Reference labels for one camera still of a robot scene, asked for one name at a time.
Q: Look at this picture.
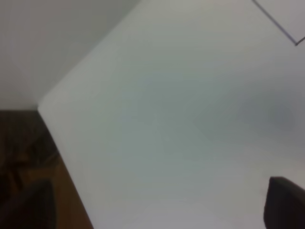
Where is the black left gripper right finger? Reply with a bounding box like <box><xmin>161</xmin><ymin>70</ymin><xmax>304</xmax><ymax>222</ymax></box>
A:
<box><xmin>264</xmin><ymin>177</ymin><xmax>305</xmax><ymax>229</ymax></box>

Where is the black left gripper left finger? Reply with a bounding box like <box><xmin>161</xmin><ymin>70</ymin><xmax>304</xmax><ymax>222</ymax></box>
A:
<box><xmin>0</xmin><ymin>179</ymin><xmax>55</xmax><ymax>229</ymax></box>

